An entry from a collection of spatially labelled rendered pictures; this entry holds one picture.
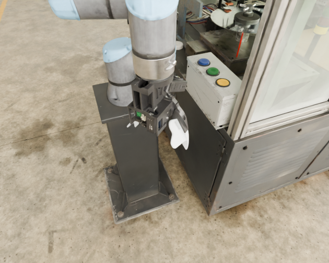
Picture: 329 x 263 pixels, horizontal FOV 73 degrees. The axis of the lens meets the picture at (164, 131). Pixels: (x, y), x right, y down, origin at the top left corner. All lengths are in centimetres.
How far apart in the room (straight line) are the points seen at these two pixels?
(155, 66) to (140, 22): 7
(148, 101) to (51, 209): 128
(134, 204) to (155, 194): 15
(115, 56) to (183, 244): 105
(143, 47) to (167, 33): 4
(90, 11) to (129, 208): 120
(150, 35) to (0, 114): 219
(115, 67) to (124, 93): 11
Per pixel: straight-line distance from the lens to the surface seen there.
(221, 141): 93
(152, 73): 39
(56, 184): 170
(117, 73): 86
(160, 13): 35
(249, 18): 117
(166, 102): 45
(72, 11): 48
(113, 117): 88
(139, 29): 36
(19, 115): 236
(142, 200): 148
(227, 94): 75
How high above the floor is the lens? 134
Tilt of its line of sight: 47 degrees down
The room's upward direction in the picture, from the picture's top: straight up
